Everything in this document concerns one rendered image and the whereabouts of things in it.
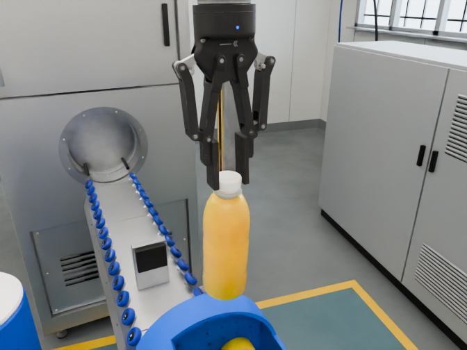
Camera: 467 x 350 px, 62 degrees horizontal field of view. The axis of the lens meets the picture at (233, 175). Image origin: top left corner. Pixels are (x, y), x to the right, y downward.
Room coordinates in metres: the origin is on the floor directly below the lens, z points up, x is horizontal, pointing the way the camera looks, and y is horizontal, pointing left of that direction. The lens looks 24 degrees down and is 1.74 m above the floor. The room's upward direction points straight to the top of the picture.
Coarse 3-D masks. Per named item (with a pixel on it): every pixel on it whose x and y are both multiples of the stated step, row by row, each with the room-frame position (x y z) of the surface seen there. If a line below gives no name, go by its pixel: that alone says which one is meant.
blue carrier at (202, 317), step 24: (168, 312) 0.53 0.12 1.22; (192, 312) 0.52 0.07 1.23; (216, 312) 0.52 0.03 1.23; (240, 312) 0.54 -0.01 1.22; (144, 336) 0.51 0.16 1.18; (168, 336) 0.49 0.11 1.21; (192, 336) 0.55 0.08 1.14; (216, 336) 0.57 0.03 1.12; (240, 336) 0.59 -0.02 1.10; (264, 336) 0.60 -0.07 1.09
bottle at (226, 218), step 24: (216, 192) 0.49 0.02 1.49; (240, 192) 0.49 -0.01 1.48; (216, 216) 0.47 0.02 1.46; (240, 216) 0.48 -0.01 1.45; (216, 240) 0.47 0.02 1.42; (240, 240) 0.47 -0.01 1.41; (216, 264) 0.47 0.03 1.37; (240, 264) 0.48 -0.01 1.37; (216, 288) 0.47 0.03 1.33; (240, 288) 0.48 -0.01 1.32
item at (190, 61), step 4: (188, 56) 0.48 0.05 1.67; (192, 56) 0.48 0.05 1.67; (184, 60) 0.47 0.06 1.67; (188, 60) 0.47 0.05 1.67; (192, 60) 0.48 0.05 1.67; (176, 64) 0.47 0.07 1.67; (188, 64) 0.47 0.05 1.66; (192, 64) 0.48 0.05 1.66; (188, 68) 0.47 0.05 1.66; (192, 68) 0.48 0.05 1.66; (176, 72) 0.48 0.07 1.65; (192, 72) 0.47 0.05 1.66
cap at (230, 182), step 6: (222, 174) 0.50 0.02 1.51; (228, 174) 0.50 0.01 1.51; (234, 174) 0.50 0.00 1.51; (222, 180) 0.49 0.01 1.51; (228, 180) 0.49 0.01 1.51; (234, 180) 0.49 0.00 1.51; (240, 180) 0.49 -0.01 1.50; (222, 186) 0.48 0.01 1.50; (228, 186) 0.48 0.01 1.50; (234, 186) 0.48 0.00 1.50; (240, 186) 0.50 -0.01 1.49; (222, 192) 0.48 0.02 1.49; (228, 192) 0.48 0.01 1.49; (234, 192) 0.48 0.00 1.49
